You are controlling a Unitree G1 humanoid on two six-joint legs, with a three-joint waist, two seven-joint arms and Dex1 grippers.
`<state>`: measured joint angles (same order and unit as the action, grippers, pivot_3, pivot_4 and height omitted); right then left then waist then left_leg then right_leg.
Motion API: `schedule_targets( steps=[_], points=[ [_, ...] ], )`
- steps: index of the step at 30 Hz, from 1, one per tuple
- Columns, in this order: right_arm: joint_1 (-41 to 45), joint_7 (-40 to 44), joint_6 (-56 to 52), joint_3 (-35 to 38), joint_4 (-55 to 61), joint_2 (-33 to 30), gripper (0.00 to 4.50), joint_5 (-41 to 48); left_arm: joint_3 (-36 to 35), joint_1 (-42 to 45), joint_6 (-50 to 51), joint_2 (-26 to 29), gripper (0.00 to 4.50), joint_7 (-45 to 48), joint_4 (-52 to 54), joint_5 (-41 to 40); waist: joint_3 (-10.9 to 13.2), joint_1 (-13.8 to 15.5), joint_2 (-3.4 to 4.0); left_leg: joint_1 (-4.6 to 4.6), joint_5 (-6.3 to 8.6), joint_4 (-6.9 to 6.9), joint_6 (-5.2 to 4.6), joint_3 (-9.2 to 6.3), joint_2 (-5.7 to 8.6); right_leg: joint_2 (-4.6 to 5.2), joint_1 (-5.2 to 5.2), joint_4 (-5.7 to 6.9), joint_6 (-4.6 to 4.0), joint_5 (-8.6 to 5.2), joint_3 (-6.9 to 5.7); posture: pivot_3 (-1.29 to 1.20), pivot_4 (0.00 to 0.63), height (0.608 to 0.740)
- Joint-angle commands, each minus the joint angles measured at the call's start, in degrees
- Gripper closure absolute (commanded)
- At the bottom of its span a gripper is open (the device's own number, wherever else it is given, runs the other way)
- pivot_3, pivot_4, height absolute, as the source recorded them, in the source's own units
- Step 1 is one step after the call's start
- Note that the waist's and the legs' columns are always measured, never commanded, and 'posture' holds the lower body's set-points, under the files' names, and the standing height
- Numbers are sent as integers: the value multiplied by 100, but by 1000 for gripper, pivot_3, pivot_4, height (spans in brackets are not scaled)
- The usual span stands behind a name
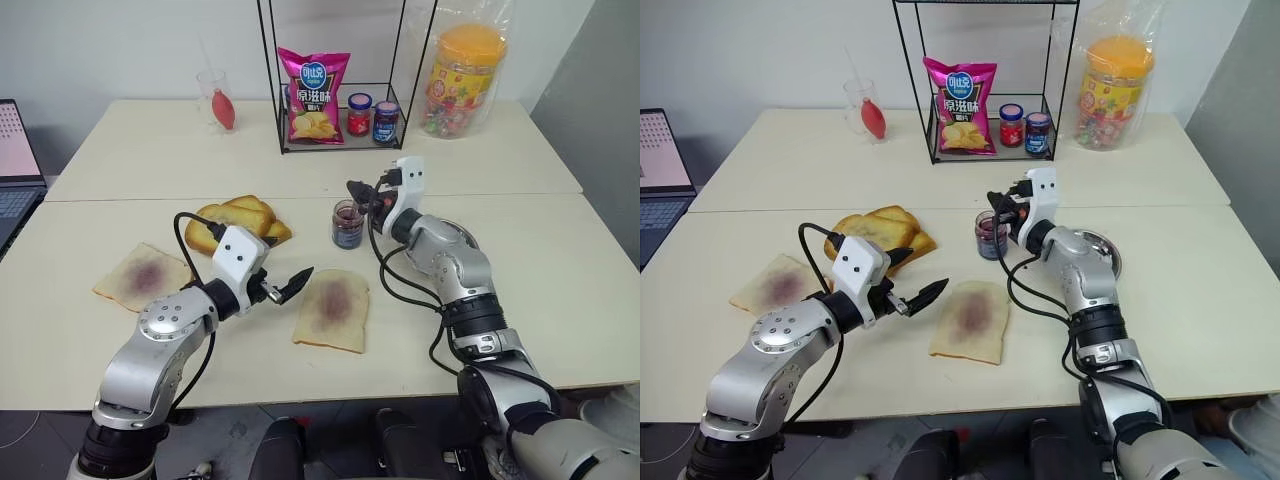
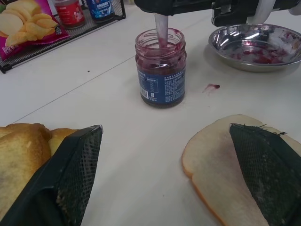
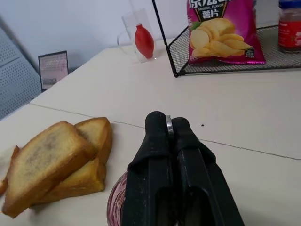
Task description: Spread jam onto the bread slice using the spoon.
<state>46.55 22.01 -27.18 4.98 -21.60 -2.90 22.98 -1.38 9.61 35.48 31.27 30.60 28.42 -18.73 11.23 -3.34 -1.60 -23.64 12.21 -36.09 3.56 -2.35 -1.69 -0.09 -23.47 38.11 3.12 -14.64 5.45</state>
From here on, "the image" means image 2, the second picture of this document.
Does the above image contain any round steel bowl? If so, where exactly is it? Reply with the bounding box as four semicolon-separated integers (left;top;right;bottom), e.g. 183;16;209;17
208;23;301;73

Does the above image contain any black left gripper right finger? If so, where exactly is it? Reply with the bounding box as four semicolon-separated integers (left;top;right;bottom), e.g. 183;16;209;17
229;123;301;226

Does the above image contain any white plastic knife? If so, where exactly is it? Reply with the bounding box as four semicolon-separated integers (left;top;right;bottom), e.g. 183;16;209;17
154;13;170;48

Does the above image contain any glass jam jar blue label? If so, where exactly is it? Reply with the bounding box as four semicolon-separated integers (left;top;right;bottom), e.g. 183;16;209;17
135;28;188;110

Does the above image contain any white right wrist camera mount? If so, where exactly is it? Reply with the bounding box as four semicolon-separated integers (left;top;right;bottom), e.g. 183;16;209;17
246;0;276;25

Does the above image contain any pink potato chip bag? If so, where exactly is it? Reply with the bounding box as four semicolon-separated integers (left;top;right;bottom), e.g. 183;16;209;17
0;0;71;61

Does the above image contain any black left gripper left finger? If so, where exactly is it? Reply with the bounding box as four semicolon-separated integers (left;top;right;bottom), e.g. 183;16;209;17
0;124;103;226

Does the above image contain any toasted bread slice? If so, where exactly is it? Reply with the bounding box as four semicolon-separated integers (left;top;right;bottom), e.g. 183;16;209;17
0;132;52;212
0;122;52;142
48;128;79;156

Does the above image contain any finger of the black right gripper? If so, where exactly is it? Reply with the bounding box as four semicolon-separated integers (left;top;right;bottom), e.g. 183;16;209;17
133;0;214;16

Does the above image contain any purple jam stain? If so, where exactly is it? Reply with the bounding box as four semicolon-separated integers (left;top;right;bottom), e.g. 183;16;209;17
202;83;221;94

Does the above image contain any red label jar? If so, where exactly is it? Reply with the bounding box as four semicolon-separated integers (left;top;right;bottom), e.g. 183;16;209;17
54;0;86;30

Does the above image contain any black wire mesh basket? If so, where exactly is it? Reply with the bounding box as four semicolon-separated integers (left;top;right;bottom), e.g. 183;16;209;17
0;0;127;74

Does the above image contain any pale bread slice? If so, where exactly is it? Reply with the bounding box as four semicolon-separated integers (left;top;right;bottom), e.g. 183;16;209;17
181;114;301;226

